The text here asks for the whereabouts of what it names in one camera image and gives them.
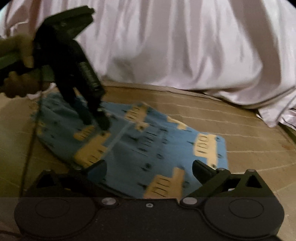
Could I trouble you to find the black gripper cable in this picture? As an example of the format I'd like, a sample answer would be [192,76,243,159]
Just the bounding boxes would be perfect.
[19,69,46,197]

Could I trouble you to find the person left hand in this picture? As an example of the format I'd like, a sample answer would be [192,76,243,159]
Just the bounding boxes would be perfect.
[1,34,51,98]

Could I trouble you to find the blue car print pants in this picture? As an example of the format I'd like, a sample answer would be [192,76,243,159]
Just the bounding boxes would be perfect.
[37,93,228,199]

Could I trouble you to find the pink satin bed sheet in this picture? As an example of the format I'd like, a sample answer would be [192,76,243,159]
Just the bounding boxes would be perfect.
[1,1,295,127]

